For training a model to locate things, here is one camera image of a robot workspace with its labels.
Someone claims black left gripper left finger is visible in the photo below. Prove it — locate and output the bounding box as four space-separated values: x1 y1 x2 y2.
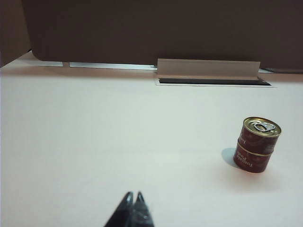
103 192 134 227

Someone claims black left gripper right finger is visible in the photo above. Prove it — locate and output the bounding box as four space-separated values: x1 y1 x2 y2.
130 191 156 227

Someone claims dark brown partition panel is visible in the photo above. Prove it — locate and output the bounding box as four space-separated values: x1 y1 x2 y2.
0 0 33 69
21 0 303 71

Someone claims red tin can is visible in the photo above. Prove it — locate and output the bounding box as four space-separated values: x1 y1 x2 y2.
232 139 275 174
237 116 282 156

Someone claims silver aluminium rail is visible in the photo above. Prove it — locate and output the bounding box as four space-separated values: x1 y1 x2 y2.
69 61 159 71
35 60 64 68
258 68 303 74

